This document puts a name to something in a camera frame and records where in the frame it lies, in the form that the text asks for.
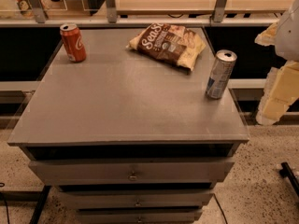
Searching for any silver and blue can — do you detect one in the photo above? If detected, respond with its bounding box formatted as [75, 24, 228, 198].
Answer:
[206, 49, 237, 99]

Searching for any grey drawer cabinet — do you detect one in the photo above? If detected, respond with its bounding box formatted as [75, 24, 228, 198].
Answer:
[8, 29, 249, 214]

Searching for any bottom grey drawer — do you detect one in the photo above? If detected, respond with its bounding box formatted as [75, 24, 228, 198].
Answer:
[78, 209, 202, 224]

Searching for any black floor frame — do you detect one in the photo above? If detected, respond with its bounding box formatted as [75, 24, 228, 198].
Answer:
[0, 186, 50, 224]

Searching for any grey metal railing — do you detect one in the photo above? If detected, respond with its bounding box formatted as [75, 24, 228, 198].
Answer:
[0, 0, 285, 27]

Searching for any red coke can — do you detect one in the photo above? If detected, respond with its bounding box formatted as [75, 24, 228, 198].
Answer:
[60, 23, 86, 63]

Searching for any brown and white chip bag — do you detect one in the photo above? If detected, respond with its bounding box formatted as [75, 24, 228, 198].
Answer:
[127, 23, 206, 71]

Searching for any middle grey drawer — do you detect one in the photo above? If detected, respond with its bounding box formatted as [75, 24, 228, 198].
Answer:
[60, 189, 212, 209]

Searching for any top grey drawer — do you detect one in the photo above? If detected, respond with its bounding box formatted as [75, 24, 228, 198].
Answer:
[29, 158, 234, 186]

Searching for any grey drawer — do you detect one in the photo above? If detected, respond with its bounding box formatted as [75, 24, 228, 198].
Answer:
[78, 209, 202, 224]
[60, 189, 212, 209]
[29, 158, 234, 186]

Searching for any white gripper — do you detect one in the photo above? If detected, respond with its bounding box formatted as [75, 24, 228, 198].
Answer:
[254, 0, 299, 125]

